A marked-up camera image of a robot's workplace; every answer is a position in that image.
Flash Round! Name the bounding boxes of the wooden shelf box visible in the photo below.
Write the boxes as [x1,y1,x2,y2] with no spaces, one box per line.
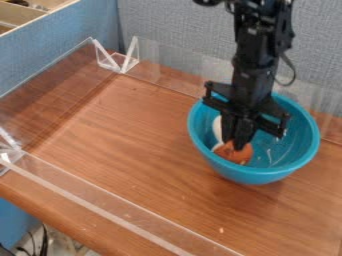
[0,0,82,38]

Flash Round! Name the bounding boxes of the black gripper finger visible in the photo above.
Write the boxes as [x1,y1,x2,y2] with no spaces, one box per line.
[234,117,258,151]
[221,114,238,142]

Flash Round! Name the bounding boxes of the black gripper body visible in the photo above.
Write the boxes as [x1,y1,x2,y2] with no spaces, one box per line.
[201,0,296,137]

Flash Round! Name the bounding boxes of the clear acrylic front barrier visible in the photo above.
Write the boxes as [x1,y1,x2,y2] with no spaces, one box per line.
[0,151,243,256]

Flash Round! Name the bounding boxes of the brown cap toy mushroom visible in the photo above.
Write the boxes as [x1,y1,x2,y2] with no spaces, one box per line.
[211,116,254,165]

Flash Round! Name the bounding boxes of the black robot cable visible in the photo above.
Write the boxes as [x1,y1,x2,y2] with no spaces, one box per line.
[272,51,298,88]

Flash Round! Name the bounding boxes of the clear acrylic left bracket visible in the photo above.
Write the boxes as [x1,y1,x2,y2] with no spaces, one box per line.
[0,128,24,176]

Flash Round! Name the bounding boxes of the blue plastic bowl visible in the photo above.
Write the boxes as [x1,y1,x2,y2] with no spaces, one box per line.
[187,93,321,185]

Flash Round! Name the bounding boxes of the black floor cables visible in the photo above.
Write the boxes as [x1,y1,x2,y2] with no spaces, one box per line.
[0,223,51,256]

